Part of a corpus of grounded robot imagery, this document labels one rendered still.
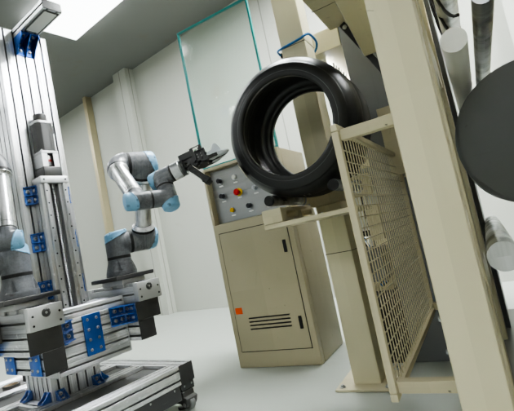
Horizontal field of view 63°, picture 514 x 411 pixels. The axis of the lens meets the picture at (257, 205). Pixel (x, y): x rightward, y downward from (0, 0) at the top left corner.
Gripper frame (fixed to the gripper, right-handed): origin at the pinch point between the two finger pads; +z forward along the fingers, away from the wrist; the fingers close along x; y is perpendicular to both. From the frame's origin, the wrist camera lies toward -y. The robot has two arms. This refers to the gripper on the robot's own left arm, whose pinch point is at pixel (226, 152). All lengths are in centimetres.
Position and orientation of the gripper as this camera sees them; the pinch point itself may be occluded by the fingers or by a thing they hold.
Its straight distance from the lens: 177.7
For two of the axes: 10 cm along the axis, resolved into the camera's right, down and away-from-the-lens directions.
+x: 1.4, 1.5, 9.8
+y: -4.0, -8.9, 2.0
